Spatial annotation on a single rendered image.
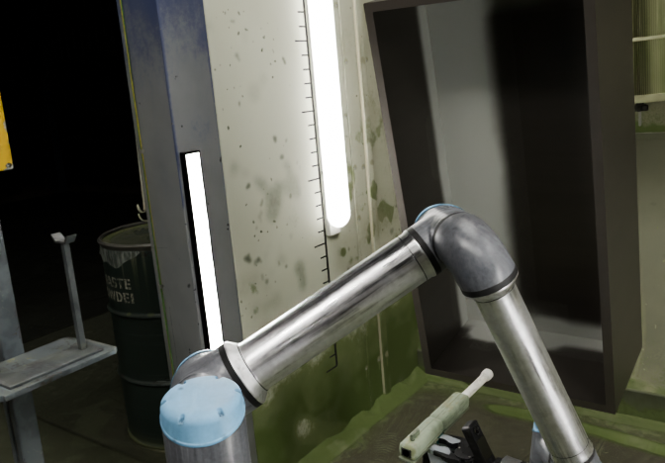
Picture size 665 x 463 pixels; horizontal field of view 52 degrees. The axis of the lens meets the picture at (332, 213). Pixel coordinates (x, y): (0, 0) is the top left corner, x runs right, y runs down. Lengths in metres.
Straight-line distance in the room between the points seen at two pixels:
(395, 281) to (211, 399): 0.43
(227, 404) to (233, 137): 1.14
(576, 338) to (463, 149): 0.74
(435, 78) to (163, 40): 0.86
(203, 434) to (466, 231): 0.60
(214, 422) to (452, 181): 1.38
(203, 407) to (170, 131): 1.01
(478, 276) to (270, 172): 1.18
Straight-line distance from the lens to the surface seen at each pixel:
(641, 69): 2.90
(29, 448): 2.15
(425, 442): 1.79
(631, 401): 2.98
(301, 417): 2.63
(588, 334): 2.45
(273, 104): 2.35
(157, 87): 2.07
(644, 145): 3.28
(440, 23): 2.21
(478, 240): 1.32
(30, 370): 1.90
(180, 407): 1.27
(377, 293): 1.39
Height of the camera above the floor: 1.44
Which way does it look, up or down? 11 degrees down
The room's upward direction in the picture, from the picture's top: 5 degrees counter-clockwise
